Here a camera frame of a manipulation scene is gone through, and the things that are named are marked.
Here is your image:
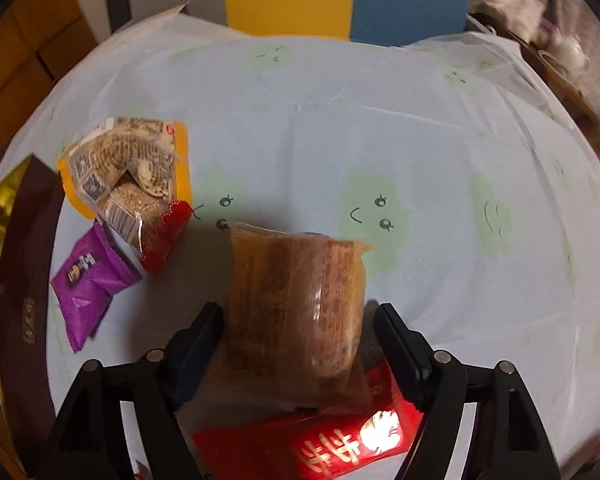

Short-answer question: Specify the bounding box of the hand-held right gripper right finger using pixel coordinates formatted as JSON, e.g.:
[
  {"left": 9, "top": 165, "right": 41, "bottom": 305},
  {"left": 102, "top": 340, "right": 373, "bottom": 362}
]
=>
[{"left": 374, "top": 302, "right": 563, "bottom": 480}]

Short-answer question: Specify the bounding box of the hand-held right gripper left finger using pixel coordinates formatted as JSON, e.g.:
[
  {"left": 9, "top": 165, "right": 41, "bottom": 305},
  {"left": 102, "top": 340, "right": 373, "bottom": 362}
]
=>
[{"left": 40, "top": 301, "right": 226, "bottom": 480}]

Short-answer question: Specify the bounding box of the clear orange cake packet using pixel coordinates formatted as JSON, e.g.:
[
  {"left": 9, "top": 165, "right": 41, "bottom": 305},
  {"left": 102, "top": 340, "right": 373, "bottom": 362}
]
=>
[{"left": 222, "top": 222, "right": 373, "bottom": 411}]

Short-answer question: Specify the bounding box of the glossy red snack packet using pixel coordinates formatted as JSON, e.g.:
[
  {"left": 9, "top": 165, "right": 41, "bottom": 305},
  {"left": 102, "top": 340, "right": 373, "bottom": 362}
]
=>
[{"left": 190, "top": 360, "right": 421, "bottom": 480}]

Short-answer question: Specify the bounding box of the purple snack packet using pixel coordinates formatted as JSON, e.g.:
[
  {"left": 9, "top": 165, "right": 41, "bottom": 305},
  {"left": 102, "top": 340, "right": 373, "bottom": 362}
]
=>
[{"left": 50, "top": 220, "right": 143, "bottom": 353}]

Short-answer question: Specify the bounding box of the red-ended sesame bar packet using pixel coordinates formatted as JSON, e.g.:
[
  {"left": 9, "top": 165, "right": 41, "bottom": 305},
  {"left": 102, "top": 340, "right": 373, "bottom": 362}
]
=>
[{"left": 97, "top": 180, "right": 193, "bottom": 276}]

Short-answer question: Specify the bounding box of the gold tin box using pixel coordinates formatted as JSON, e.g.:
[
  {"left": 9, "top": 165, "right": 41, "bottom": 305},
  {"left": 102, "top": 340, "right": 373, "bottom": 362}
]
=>
[{"left": 0, "top": 155, "right": 66, "bottom": 480}]

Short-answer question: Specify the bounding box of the orange sesame snack packet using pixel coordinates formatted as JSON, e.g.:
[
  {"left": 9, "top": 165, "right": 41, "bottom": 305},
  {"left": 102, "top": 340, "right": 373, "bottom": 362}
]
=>
[{"left": 57, "top": 116, "right": 193, "bottom": 221}]

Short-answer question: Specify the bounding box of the light blue plastic tablecloth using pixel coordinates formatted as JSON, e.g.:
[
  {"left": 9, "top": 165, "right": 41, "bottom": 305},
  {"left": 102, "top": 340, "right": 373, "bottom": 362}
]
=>
[{"left": 0, "top": 2, "right": 600, "bottom": 480}]

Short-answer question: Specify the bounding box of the wooden side table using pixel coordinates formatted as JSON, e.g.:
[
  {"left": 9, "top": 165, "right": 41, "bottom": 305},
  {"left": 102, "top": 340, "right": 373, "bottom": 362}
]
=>
[{"left": 522, "top": 35, "right": 600, "bottom": 131}]

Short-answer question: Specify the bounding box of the white teapot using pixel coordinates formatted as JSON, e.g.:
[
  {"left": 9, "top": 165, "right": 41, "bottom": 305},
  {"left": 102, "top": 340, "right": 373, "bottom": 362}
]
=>
[{"left": 550, "top": 30, "right": 588, "bottom": 68}]

